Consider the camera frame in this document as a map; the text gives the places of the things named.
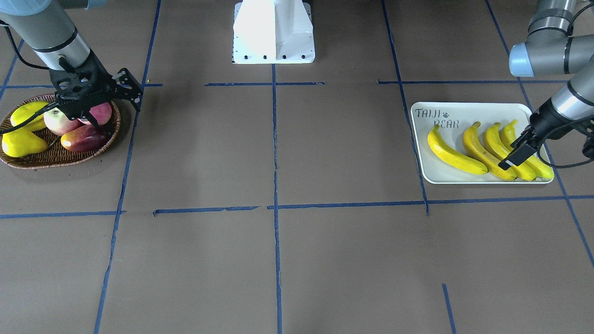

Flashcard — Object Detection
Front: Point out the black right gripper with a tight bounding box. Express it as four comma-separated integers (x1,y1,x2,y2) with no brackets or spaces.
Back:
49,51,143,128

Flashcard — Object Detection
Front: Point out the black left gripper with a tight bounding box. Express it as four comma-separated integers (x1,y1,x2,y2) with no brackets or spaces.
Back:
498,98,594,170

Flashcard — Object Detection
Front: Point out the yellow banana moved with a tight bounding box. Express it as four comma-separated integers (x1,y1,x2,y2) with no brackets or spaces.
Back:
483,122,536,180
499,120,555,180

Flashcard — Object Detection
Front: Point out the yellow banana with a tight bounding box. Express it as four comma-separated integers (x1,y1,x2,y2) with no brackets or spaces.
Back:
427,125,488,175
462,122,517,180

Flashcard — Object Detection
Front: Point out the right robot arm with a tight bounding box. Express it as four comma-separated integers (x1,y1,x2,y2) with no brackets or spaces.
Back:
1,0,143,127

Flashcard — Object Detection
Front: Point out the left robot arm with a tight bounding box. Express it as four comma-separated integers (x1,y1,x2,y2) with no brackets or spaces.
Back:
499,0,594,170

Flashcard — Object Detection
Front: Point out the brown wicker basket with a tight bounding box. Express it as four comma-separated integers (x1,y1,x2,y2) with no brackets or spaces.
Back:
1,101,122,170

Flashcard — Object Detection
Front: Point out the red apple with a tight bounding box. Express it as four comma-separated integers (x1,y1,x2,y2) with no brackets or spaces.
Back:
89,102,112,126

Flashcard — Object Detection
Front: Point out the dark purple plum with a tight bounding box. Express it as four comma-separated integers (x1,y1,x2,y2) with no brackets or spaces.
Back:
61,125,110,153

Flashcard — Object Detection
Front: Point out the pale pear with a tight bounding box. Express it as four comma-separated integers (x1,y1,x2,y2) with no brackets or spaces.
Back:
43,108,83,136

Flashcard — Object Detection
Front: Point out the yellow carambola fruit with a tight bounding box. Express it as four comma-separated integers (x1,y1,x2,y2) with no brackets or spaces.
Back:
9,101,49,132

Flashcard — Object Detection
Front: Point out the yellow lemon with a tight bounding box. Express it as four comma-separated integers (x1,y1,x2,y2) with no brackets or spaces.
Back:
1,129,49,158

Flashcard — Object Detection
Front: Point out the white bear print tray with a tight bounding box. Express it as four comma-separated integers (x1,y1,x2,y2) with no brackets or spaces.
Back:
410,102,532,184

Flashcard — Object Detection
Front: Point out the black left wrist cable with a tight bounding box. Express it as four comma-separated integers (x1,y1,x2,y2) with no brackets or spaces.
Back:
534,0,594,169

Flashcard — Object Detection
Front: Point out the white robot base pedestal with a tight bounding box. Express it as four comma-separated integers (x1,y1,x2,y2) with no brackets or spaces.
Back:
232,0,316,64

